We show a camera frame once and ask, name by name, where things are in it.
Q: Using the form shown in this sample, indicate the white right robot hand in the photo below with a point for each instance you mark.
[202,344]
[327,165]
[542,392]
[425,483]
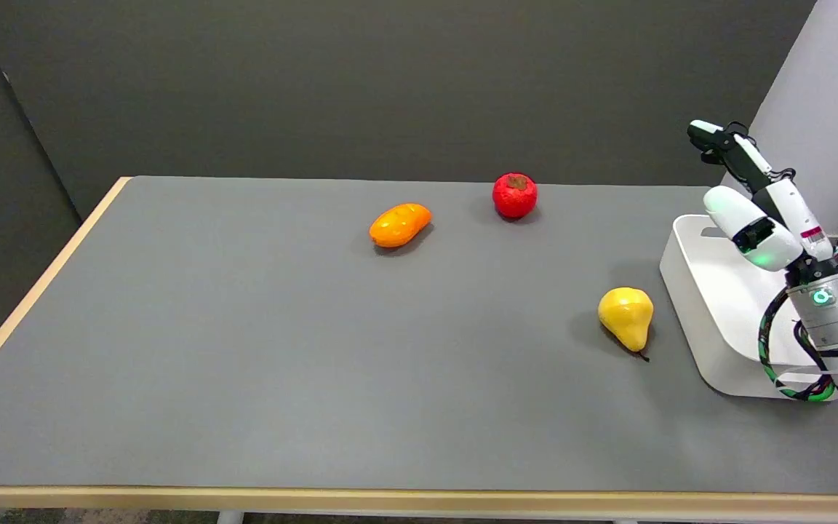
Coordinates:
[761,236]

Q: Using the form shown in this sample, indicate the white plastic bin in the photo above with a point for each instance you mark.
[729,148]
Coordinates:
[717,306]

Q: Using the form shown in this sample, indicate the yellow pear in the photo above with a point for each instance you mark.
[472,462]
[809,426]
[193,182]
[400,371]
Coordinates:
[627,316]

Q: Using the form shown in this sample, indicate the orange mango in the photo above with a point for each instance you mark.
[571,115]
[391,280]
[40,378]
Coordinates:
[398,225]

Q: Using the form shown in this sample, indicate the white table leg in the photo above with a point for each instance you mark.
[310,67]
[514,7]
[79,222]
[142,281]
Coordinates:
[230,517]

